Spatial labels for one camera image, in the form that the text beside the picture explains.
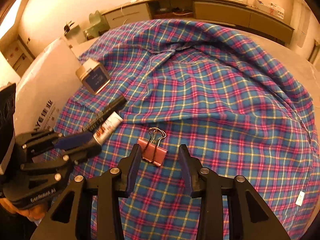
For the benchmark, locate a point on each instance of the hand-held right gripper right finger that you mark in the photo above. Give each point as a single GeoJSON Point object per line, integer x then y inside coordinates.
{"type": "Point", "coordinates": [187, 171]}

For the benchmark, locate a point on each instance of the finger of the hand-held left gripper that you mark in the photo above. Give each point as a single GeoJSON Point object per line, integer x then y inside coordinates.
{"type": "Point", "coordinates": [72, 140]}
{"type": "Point", "coordinates": [85, 152]}

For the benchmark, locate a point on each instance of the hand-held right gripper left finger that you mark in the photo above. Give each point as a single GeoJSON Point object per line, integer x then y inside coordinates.
{"type": "Point", "coordinates": [132, 170]}

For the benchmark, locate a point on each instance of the pink binder clip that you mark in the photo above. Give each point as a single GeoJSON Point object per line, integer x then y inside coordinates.
{"type": "Point", "coordinates": [153, 152]}

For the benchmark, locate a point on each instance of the white glue stick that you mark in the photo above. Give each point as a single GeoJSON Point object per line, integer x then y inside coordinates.
{"type": "Point", "coordinates": [107, 127]}

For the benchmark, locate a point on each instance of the white cardboard box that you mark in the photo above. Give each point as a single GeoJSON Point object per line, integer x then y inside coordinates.
{"type": "Point", "coordinates": [47, 80]}

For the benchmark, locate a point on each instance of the person's left hand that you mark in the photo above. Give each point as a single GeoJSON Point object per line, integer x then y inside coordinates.
{"type": "Point", "coordinates": [28, 212]}

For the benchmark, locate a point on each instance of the black marker pen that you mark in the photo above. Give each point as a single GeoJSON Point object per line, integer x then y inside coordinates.
{"type": "Point", "coordinates": [105, 112]}

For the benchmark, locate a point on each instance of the gold cube box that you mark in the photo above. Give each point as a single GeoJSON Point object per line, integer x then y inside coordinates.
{"type": "Point", "coordinates": [93, 78]}

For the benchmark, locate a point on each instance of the blue plaid blanket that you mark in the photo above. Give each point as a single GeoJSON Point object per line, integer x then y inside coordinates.
{"type": "Point", "coordinates": [212, 105]}

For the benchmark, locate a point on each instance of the small dark ornament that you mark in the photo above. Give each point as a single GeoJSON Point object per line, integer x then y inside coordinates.
{"type": "Point", "coordinates": [70, 27]}

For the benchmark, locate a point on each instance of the green chair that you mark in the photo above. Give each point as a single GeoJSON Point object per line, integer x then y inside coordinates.
{"type": "Point", "coordinates": [96, 25]}

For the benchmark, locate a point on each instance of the grey mattress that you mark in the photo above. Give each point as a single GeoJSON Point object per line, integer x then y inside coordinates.
{"type": "Point", "coordinates": [295, 62]}

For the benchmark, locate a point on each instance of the long grey tv cabinet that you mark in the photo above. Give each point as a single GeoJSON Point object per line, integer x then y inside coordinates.
{"type": "Point", "coordinates": [225, 12]}

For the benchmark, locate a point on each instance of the white box of cards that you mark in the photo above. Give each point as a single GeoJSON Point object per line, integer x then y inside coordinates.
{"type": "Point", "coordinates": [271, 7]}

